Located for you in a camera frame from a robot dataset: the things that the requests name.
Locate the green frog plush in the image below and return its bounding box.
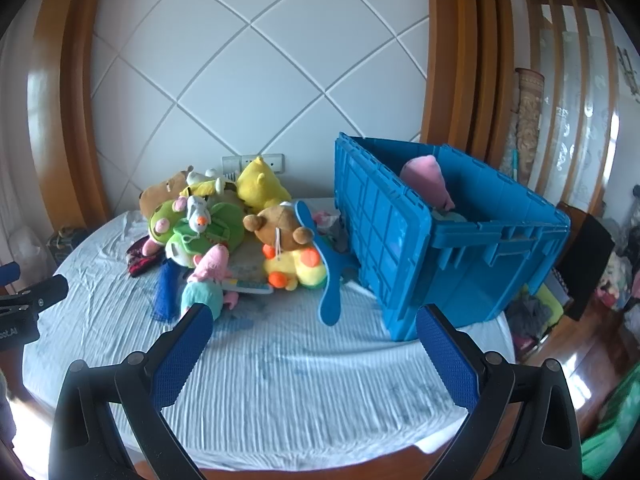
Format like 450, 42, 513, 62
141, 195, 247, 267

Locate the small white goose plush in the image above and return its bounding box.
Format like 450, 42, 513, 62
186, 195, 212, 234

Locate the brown capybara plush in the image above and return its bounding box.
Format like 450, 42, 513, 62
138, 165, 197, 217

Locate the wooden lattice screen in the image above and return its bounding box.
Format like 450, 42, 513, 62
521, 0, 622, 213

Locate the dark red cloth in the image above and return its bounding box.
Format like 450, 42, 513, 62
125, 239, 163, 279

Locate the carved wooden panel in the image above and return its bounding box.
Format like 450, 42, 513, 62
512, 67, 547, 183

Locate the white wall socket panel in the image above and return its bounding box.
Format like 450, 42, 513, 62
222, 153, 286, 177

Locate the pink pig plush teal body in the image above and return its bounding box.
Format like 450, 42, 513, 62
180, 243, 240, 322

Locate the yellow duck plush green hood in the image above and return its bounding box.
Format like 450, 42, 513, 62
262, 247, 327, 292

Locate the brown bear plush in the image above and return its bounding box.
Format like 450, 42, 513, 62
243, 204, 314, 262

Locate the curved wooden wall frame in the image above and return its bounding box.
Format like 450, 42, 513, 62
26, 0, 115, 243
420, 0, 517, 172

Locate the green bag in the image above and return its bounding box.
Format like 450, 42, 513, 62
581, 362, 640, 480

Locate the black chair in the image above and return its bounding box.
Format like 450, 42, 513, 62
554, 201, 617, 323

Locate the large pink plush toy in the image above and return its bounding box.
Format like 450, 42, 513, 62
399, 156, 457, 212

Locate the pink packet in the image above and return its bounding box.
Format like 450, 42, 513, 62
312, 210, 342, 232

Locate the pile of clothes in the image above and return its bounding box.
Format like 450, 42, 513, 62
506, 284, 567, 357

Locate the white and yellow plush dog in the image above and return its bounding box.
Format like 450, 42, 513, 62
181, 170, 238, 198

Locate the yellow plush toy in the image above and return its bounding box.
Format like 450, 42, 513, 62
236, 156, 292, 212

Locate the blue plastic storage crate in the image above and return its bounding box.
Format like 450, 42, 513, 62
334, 132, 572, 342

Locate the white picture book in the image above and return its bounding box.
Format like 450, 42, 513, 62
224, 254, 276, 296

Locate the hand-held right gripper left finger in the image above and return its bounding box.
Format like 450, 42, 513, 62
48, 303, 215, 480

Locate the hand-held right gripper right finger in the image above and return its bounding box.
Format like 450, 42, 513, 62
416, 304, 584, 480

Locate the blue mesh pouch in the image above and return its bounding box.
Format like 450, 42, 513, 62
152, 260, 179, 322

